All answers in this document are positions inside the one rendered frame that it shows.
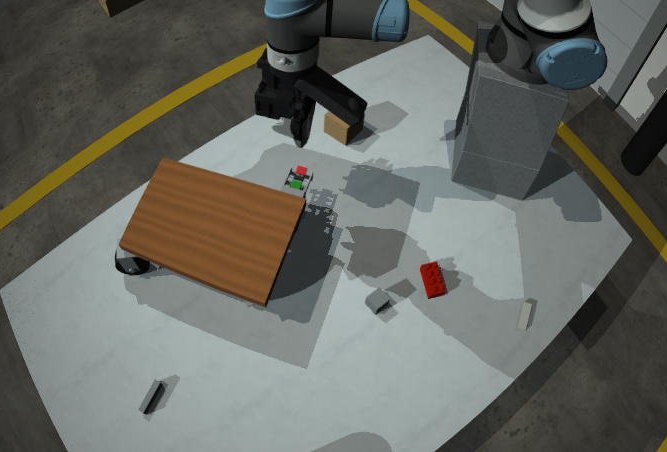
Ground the brown cardboard box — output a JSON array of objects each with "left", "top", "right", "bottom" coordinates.
[{"left": 324, "top": 111, "right": 365, "bottom": 146}]

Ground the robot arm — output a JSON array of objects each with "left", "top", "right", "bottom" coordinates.
[{"left": 264, "top": 0, "right": 607, "bottom": 126}]

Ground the black rectangular bar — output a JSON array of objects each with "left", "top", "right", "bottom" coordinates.
[{"left": 139, "top": 379, "right": 163, "bottom": 414}]

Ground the red toy brick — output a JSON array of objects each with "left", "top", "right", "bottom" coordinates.
[{"left": 420, "top": 261, "right": 446, "bottom": 299}]

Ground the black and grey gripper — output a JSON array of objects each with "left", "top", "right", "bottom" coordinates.
[{"left": 254, "top": 48, "right": 317, "bottom": 148}]

